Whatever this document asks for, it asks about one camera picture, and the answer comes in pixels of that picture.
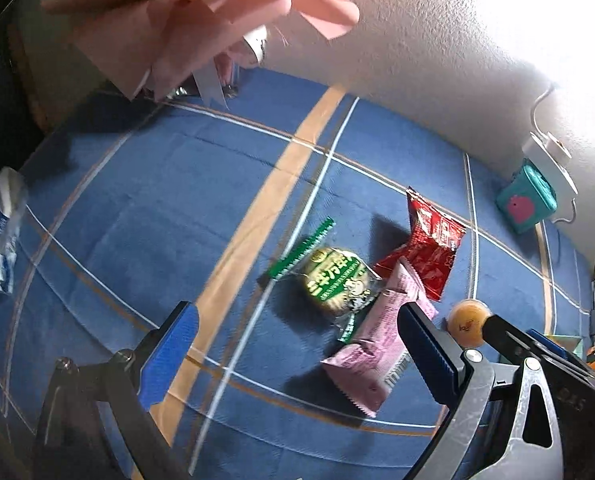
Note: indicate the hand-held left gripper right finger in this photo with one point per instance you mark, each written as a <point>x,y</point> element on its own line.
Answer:
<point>430,355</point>

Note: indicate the red snack packet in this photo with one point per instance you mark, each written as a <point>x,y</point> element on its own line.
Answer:
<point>430,255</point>

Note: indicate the glass vase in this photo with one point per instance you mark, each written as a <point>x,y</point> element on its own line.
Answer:
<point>227,72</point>

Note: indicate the pink paper flower bouquet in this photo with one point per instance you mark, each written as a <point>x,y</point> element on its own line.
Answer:
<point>192,15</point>

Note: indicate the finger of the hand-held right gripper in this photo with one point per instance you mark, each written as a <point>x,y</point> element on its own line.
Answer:
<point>545,337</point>
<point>502,331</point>

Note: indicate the white device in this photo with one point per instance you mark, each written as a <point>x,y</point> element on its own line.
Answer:
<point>547,152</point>

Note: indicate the teal tin box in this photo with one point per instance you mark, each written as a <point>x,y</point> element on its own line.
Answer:
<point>525,200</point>

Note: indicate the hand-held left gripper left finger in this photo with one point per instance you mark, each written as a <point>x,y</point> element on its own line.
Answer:
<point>172,350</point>

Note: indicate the pink snack packet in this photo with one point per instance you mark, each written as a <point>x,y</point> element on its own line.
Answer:
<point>372,355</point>

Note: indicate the orange jelly cup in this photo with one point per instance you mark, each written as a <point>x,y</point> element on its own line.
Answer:
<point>467,320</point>

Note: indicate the white tray with teal rim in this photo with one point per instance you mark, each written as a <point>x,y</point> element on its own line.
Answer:
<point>570,341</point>

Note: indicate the green round biscuit packet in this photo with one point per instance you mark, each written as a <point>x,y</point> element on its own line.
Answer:
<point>335,280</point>

